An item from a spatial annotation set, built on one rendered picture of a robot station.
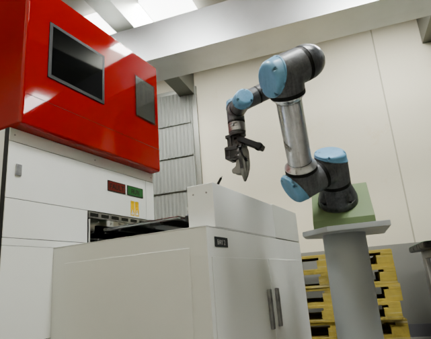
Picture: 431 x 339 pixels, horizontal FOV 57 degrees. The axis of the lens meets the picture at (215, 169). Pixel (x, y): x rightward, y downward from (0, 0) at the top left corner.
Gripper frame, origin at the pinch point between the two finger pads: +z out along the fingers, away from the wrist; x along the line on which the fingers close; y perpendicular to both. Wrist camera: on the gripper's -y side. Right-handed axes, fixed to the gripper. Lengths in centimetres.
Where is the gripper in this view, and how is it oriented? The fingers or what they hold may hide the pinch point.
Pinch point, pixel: (246, 177)
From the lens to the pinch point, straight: 163.7
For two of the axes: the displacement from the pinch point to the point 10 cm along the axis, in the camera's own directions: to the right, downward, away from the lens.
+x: -4.8, -2.0, -8.5
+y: -8.7, 1.9, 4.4
